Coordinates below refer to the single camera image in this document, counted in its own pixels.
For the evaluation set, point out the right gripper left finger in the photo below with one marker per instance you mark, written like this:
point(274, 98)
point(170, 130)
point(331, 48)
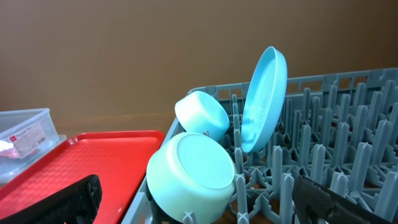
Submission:
point(75, 204)

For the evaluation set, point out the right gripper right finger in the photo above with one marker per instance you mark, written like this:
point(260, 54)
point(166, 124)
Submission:
point(313, 203)

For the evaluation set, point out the green bowl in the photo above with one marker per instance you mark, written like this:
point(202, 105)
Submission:
point(191, 173)

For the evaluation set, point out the light blue round plate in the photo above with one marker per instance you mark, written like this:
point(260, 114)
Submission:
point(264, 100)

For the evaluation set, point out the light blue bowl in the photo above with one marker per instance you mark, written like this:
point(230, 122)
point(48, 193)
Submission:
point(199, 112)

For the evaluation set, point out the red plastic tray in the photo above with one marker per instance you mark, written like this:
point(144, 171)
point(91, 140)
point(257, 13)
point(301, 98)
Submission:
point(118, 158)

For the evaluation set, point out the clear plastic bin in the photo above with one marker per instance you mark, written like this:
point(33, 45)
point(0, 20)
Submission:
point(32, 133)

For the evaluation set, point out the red snack wrapper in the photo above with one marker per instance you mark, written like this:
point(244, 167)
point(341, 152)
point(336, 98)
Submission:
point(8, 150)

